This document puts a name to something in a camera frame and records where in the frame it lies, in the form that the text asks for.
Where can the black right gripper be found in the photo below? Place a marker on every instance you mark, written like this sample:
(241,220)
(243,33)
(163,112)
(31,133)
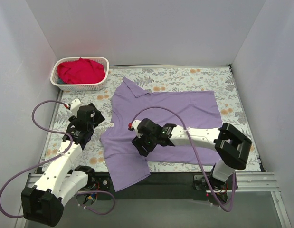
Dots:
(139,146)

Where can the purple t shirt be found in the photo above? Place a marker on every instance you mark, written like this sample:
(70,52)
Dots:
(125,165)

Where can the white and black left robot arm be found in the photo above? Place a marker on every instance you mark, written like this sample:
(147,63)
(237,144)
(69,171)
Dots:
(44,202)

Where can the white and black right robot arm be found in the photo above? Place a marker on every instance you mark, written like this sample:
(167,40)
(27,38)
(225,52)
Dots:
(226,148)

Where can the teal cloth in basket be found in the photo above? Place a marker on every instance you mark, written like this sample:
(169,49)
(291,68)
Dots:
(60,82)

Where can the floral patterned table mat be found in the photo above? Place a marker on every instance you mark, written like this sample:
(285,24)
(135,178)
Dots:
(219,79)

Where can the white plastic basket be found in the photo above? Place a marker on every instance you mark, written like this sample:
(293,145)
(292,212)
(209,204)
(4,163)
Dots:
(80,87)

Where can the red t shirt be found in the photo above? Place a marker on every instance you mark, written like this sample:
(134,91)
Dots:
(81,71)

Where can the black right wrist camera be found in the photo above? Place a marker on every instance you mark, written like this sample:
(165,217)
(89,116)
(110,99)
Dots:
(148,127)

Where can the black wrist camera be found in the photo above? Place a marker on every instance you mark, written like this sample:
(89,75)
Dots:
(148,127)
(89,114)

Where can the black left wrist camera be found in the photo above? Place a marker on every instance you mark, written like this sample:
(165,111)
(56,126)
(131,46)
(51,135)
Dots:
(89,114)

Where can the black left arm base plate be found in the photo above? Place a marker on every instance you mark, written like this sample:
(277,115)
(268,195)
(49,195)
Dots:
(98,181)

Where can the aluminium front frame rail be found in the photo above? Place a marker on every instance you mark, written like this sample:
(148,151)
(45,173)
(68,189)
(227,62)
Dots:
(245,181)

